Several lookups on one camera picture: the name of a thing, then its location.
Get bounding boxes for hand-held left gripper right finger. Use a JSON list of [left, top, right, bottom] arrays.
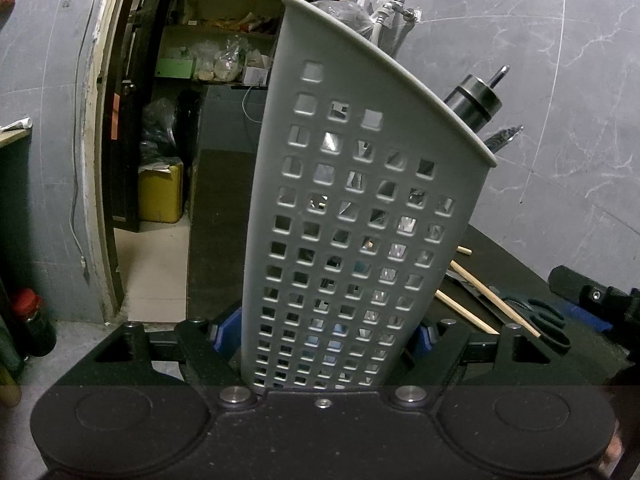
[[387, 317, 591, 409]]

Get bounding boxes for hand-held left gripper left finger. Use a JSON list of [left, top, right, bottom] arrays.
[[64, 309, 259, 409]]

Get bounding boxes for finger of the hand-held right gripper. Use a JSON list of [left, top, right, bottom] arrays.
[[547, 265, 640, 333]]

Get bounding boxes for dark green handled scissors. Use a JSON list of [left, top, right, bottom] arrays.
[[500, 296, 572, 350]]

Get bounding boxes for patterned steel spoon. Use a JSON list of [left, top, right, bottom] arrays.
[[481, 125, 525, 153]]

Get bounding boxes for grey perforated plastic basket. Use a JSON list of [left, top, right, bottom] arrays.
[[240, 0, 499, 393]]

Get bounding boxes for black handled sharpening steel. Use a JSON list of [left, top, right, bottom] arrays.
[[444, 64, 512, 128]]

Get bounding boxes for yellow jerry can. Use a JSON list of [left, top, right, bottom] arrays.
[[137, 157, 185, 223]]

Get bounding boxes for red capped dark bottle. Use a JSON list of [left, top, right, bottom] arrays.
[[11, 287, 57, 358]]

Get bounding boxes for black plastic bags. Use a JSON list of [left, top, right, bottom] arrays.
[[140, 97, 183, 168]]

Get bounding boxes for dark grey cabinet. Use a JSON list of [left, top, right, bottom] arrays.
[[192, 84, 271, 153]]

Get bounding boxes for yellow bottle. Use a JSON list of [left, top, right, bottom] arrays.
[[0, 360, 23, 406]]

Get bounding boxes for dark wooden door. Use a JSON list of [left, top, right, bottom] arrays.
[[102, 0, 166, 233]]

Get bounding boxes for green box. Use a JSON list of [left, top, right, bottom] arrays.
[[155, 57, 195, 79]]

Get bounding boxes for clear bag of food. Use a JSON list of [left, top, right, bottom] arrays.
[[192, 42, 218, 81], [214, 35, 248, 83]]

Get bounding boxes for wooden kitchen counter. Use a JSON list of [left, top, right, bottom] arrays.
[[0, 127, 32, 148]]

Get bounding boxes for wooden storage shelf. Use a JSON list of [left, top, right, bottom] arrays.
[[160, 0, 296, 86]]

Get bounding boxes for colourful snack packets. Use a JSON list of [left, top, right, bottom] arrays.
[[202, 12, 278, 36]]

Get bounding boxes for hanging grey plastic bag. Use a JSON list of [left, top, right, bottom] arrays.
[[312, 1, 376, 31]]

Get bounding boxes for white power cable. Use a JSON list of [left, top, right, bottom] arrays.
[[70, 0, 101, 281]]

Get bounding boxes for cream door frame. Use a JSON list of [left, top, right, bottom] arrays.
[[80, 0, 371, 323]]

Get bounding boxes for wall water tap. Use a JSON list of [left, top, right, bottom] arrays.
[[375, 0, 421, 23]]

